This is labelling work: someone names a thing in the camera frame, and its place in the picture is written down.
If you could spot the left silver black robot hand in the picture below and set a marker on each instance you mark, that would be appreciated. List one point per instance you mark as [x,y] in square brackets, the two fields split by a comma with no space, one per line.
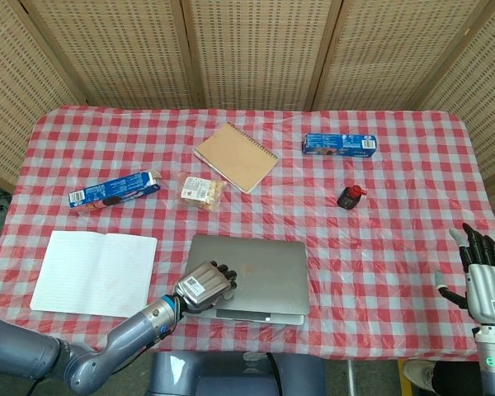
[204,286]

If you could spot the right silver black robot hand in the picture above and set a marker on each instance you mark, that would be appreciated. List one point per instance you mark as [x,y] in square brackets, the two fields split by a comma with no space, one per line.
[484,284]

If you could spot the silver laptop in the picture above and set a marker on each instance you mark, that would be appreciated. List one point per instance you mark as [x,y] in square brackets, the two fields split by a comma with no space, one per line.
[268,276]

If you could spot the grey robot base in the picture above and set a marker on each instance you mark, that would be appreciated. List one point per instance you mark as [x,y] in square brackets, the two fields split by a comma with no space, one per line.
[235,375]

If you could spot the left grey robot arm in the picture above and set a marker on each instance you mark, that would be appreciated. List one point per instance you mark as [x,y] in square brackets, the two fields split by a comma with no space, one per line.
[107,348]

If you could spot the clear bag of snacks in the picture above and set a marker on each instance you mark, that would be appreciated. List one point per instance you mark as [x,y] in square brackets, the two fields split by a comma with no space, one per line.
[200,191]

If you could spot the open white lined notebook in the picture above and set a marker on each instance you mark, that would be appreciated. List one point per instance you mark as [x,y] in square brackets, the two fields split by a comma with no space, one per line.
[95,272]

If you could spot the white shoe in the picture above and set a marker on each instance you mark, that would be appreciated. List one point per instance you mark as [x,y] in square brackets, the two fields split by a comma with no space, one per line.
[418,373]

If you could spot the red white checkered tablecloth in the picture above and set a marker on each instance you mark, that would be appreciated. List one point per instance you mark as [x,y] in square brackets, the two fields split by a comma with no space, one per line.
[354,264]

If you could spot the brown spiral notebook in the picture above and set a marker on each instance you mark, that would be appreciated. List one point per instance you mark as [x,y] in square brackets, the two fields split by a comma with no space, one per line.
[236,157]

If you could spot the dark bottle with red cap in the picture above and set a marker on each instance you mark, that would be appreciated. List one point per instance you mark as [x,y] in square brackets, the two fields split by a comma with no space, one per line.
[350,196]

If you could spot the closed blue cookie box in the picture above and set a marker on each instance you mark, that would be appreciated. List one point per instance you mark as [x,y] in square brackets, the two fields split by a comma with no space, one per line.
[339,144]

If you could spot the woven bamboo folding screen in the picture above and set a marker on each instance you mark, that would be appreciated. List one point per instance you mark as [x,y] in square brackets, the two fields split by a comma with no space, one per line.
[247,49]

